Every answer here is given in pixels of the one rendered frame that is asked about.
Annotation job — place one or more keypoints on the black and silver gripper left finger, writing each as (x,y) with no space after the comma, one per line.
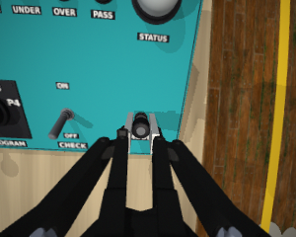
(57,211)

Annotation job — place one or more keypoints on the teal control panel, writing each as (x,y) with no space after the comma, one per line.
(84,64)

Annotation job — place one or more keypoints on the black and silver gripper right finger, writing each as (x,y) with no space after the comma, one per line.
(217,214)

